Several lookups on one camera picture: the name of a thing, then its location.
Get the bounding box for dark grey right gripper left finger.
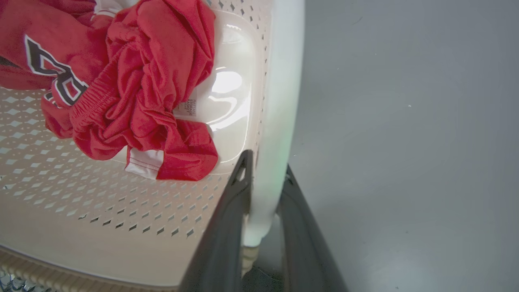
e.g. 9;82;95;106
178;150;254;292

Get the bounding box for red jersey with lettering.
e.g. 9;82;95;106
0;0;122;109

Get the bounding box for cream perforated plastic laundry basket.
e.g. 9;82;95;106
0;0;305;292

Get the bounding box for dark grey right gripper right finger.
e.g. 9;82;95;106
277;164;349;292

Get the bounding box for red shorts with white trim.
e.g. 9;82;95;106
41;0;219;181

